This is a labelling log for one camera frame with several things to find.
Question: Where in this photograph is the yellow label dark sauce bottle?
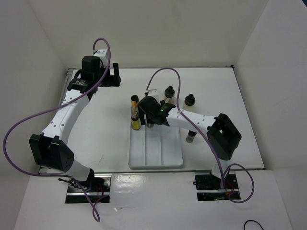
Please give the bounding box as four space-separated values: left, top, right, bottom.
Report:
131 111 141 130

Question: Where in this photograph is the gold capped glass spray bottle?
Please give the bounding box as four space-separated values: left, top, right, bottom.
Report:
130 95 139 121

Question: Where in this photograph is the brown spice jar black cap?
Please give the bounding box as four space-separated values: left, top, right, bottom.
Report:
164 86 175 104

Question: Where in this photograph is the white spice jar black cap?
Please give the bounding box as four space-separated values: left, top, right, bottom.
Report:
182 94 196 112

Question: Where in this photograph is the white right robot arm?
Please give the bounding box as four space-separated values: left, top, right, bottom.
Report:
138 95 242 188

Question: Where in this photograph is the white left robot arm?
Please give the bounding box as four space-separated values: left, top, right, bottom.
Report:
29 52 121 192

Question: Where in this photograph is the white plastic organizer tray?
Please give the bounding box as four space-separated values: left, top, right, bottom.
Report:
128 125 183 170

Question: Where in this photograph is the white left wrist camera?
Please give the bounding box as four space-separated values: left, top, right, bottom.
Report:
94 48 109 65

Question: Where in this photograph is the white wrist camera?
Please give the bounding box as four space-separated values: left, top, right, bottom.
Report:
145 89 160 102
94 48 109 65

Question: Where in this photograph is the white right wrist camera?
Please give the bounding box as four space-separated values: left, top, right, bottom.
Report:
145 89 160 102

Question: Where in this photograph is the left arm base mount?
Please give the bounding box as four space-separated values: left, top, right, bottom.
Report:
58 174 111 204

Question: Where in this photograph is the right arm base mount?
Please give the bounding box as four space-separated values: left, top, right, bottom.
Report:
193 172 241 201

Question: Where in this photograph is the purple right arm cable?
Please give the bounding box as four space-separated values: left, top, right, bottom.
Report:
145 67 255 204

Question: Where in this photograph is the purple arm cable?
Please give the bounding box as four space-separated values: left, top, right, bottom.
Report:
2 38 111 221
145 67 255 204

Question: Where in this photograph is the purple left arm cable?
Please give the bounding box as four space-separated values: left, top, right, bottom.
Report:
2 38 111 221

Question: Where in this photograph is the black cable loop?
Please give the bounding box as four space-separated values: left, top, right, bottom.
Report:
244 219 264 230

